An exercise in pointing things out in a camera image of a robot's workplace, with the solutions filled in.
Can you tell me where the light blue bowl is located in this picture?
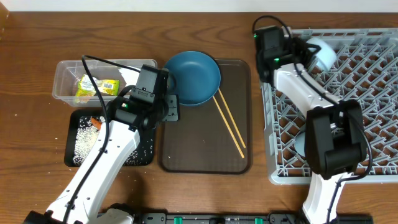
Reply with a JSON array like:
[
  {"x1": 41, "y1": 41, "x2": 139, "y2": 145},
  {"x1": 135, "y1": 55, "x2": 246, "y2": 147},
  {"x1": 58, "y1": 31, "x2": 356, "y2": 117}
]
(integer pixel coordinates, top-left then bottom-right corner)
[{"x1": 307, "y1": 37, "x2": 337, "y2": 71}]

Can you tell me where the dark blue plate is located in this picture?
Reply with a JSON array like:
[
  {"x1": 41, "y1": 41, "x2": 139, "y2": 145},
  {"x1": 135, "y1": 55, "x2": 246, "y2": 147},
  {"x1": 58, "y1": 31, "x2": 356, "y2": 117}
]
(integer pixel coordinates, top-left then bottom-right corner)
[{"x1": 164, "y1": 51, "x2": 221, "y2": 106}]

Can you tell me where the white napkin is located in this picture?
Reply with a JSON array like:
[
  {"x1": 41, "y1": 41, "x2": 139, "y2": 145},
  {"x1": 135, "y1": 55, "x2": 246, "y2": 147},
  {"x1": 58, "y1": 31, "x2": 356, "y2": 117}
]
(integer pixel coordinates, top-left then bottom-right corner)
[{"x1": 119, "y1": 68, "x2": 141, "y2": 86}]

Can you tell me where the orange carrot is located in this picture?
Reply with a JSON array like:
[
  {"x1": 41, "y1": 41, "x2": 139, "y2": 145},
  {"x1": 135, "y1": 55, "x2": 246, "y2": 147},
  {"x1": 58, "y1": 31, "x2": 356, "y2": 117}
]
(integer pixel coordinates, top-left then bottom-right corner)
[{"x1": 90, "y1": 117, "x2": 102, "y2": 130}]

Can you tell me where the short wooden chopstick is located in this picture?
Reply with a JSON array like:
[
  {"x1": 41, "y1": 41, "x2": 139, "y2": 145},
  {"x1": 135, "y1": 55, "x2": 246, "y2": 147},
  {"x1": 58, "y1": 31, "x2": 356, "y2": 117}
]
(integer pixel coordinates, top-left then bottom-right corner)
[{"x1": 212, "y1": 96, "x2": 245, "y2": 159}]

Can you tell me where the white rice pile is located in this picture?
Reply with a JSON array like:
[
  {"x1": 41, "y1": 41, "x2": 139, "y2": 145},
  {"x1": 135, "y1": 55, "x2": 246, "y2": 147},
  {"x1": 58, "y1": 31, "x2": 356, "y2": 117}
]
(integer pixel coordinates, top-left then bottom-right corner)
[{"x1": 72, "y1": 116, "x2": 155, "y2": 166}]

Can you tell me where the green snack wrapper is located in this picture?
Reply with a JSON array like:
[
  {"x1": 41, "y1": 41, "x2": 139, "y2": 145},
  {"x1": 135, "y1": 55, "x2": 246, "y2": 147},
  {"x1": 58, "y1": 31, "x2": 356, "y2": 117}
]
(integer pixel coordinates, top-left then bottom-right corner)
[{"x1": 73, "y1": 73, "x2": 121, "y2": 104}]

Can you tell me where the light blue cup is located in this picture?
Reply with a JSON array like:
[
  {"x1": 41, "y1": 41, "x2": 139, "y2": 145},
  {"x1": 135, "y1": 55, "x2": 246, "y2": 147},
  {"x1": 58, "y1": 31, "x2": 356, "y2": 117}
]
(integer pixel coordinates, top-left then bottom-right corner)
[{"x1": 294, "y1": 133, "x2": 305, "y2": 157}]

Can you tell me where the long wooden chopstick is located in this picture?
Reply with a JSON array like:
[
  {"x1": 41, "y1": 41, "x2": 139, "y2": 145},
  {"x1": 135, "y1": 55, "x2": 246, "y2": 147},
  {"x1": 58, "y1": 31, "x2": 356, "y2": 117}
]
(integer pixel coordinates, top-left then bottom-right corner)
[{"x1": 218, "y1": 88, "x2": 246, "y2": 150}]

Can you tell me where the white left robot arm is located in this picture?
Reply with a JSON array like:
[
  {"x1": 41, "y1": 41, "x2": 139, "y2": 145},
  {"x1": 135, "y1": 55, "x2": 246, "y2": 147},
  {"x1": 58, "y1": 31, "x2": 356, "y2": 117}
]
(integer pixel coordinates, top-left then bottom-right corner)
[{"x1": 24, "y1": 86, "x2": 179, "y2": 223}]

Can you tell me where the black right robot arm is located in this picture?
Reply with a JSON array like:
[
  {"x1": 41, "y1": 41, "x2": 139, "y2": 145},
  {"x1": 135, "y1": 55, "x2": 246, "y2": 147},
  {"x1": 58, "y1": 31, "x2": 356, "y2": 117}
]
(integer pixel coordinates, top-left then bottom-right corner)
[{"x1": 252, "y1": 26, "x2": 370, "y2": 223}]

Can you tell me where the black waste tray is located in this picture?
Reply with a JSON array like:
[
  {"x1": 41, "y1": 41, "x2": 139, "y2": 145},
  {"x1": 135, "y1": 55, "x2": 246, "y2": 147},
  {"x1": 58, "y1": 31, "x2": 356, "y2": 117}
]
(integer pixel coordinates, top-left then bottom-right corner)
[{"x1": 64, "y1": 108, "x2": 155, "y2": 167}]

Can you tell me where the grey dishwasher rack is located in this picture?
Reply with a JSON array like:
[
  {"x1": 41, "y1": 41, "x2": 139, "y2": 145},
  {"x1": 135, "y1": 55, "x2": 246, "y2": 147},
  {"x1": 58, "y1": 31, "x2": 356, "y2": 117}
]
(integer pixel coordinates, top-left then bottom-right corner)
[{"x1": 260, "y1": 28, "x2": 397, "y2": 185}]

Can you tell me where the brown serving tray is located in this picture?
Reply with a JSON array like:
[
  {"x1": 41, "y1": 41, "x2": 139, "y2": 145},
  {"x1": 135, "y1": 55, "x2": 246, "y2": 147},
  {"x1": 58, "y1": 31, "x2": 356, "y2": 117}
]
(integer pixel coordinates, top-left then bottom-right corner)
[{"x1": 159, "y1": 59, "x2": 252, "y2": 175}]

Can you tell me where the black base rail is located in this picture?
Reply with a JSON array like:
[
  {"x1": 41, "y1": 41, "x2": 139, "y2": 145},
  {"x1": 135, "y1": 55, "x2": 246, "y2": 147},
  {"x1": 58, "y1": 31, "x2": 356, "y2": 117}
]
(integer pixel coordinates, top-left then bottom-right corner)
[{"x1": 99, "y1": 203, "x2": 374, "y2": 224}]

